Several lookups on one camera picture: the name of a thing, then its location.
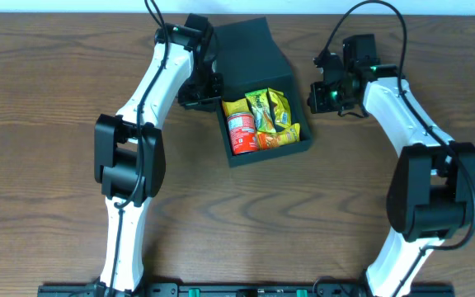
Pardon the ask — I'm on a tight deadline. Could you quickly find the green yellow snack packet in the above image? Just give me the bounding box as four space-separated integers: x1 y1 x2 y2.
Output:
245 89 276 134

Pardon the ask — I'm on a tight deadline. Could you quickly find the black open gift box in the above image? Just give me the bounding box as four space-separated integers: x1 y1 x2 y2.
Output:
214 17 313 167

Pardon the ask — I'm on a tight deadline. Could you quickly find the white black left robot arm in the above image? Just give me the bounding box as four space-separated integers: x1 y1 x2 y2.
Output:
93 23 223 296

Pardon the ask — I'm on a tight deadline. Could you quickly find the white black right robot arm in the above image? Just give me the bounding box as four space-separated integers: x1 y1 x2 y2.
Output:
308 59 475 296

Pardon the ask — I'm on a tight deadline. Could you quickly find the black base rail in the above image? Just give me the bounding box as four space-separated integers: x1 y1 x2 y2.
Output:
37 274 455 297

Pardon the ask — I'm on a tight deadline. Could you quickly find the red cylindrical can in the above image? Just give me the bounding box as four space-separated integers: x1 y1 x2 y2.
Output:
227 112 259 155

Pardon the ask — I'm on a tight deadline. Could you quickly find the yellow orange biscuit packet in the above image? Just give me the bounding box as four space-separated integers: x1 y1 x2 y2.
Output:
256 123 300 150

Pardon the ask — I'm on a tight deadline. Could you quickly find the small yellow snack packet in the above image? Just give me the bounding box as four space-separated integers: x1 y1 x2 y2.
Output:
222 98 250 117

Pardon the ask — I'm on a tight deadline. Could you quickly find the plain yellow snack packet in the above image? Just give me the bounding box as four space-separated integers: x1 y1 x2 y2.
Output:
267 88 292 129

